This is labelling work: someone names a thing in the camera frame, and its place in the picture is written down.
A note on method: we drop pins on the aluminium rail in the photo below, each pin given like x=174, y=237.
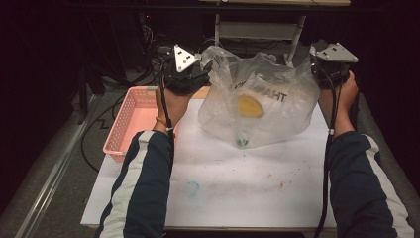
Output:
x=56, y=178

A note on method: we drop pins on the clear plastic bag yellow face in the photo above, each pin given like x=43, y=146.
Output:
x=280, y=112

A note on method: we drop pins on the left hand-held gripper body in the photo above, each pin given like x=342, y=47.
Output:
x=185, y=77

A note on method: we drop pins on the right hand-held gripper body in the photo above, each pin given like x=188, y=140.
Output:
x=332, y=66

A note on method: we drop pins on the person's right hand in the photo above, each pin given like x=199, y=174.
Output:
x=346, y=99

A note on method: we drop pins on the person's left hand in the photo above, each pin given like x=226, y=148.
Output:
x=176, y=107

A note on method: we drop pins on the white table sheet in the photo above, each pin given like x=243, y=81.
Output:
x=237, y=191

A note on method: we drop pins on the grey metal stand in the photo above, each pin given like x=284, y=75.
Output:
x=257, y=30

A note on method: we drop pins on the pink perforated plastic basket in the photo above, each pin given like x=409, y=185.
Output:
x=138, y=115

